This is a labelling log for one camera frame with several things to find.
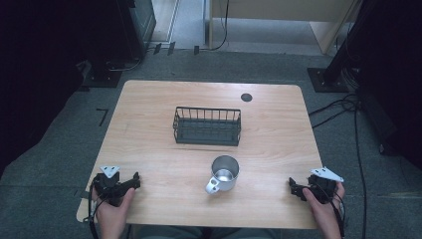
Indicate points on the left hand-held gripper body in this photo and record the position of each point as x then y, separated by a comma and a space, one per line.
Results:
109, 186

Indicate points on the dark curtain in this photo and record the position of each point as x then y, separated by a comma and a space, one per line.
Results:
391, 73
36, 66

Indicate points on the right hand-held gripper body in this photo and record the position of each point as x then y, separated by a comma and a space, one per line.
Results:
323, 187

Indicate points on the silver metal cup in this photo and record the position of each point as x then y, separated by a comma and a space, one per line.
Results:
224, 174

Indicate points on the person's left hand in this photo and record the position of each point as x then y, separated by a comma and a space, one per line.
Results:
112, 215

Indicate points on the black metal stand base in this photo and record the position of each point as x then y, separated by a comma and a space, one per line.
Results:
326, 81
101, 78

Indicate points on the light wooden desk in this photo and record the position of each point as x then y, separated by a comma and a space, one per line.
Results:
282, 13

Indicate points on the dark cabinet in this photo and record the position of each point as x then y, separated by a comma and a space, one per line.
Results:
139, 23

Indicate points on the person's right hand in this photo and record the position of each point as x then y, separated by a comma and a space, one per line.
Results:
323, 212

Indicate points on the black angled floor tape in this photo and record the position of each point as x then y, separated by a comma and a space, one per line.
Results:
103, 116

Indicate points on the black round table grommet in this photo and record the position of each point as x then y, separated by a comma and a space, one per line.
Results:
246, 97

